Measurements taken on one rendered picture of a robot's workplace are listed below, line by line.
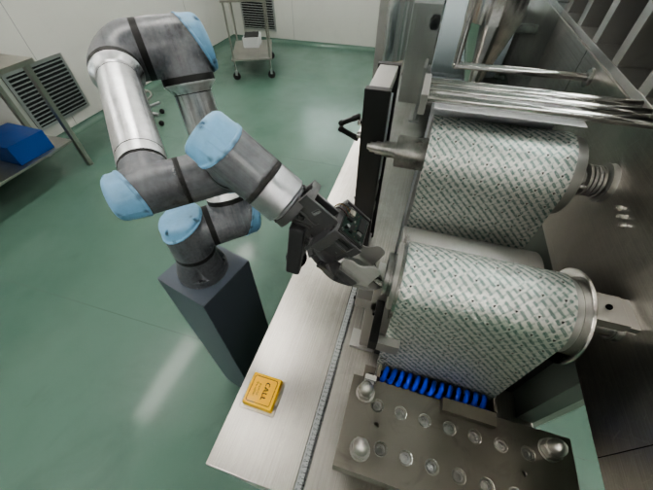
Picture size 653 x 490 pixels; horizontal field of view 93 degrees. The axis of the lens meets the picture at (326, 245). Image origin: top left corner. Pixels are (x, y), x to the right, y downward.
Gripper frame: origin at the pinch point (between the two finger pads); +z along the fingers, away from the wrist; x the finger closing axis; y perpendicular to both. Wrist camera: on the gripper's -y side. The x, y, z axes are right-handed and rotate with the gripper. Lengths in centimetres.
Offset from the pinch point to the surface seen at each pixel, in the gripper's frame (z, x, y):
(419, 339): 11.6, -5.4, 1.8
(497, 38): -1, 67, 27
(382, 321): 7.9, -2.5, -4.1
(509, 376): 26.9, -5.4, 8.9
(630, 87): 15, 39, 41
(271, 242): 17, 102, -146
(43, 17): -250, 226, -246
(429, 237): 6.8, 13.3, 6.0
